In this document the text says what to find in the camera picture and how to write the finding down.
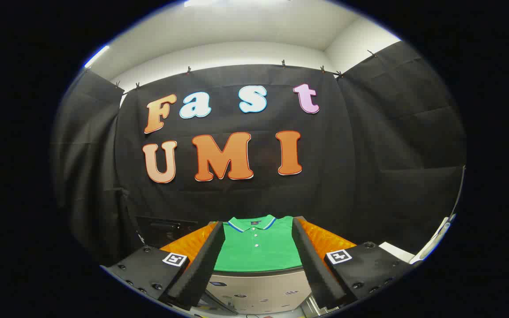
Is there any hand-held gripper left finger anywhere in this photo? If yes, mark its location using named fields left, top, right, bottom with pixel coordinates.
left=101, top=220, right=227, bottom=311

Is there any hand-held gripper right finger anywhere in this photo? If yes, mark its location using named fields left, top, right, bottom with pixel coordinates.
left=292, top=216, right=417, bottom=310

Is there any green polo shirt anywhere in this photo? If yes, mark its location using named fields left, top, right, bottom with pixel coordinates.
left=214, top=215, right=304, bottom=273

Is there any black backdrop cloth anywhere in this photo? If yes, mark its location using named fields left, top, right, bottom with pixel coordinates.
left=51, top=41, right=467, bottom=266

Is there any white flat board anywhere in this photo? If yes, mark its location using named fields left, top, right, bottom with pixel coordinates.
left=378, top=242, right=415, bottom=264

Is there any row of small black clips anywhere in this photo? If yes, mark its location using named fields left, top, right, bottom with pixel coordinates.
left=114, top=49, right=376, bottom=91

